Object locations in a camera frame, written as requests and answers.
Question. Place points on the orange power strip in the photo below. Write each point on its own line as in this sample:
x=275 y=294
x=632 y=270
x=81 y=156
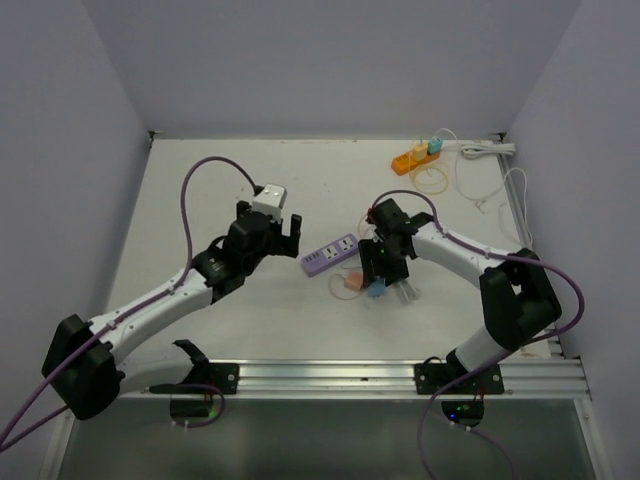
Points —
x=410 y=160

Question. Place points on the aluminium mounting rail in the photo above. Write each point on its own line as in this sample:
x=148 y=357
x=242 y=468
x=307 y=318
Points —
x=548 y=379

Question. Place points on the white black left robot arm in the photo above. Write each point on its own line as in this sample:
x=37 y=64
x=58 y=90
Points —
x=85 y=359

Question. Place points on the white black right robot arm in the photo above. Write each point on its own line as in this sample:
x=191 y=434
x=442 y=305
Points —
x=517 y=298

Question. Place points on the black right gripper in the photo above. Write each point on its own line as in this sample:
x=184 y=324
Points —
x=368 y=250

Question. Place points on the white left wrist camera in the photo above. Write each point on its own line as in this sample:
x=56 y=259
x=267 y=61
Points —
x=270 y=201

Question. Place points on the purple power strip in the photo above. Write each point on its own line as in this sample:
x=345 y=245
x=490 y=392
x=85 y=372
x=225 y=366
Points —
x=330 y=255

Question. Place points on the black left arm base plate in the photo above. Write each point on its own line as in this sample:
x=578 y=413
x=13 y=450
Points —
x=224 y=376

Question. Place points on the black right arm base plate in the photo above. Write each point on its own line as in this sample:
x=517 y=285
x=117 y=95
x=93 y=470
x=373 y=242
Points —
x=431 y=377

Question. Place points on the blue charger plug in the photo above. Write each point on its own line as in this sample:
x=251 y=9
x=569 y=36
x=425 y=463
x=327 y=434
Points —
x=376 y=289

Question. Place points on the yellow charger plug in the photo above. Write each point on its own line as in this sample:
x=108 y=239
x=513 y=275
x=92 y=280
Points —
x=418 y=150

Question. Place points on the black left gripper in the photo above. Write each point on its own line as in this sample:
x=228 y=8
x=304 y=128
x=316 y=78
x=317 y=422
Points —
x=285 y=245

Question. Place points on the pink charger plug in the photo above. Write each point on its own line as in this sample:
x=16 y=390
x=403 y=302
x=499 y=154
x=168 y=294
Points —
x=354 y=281

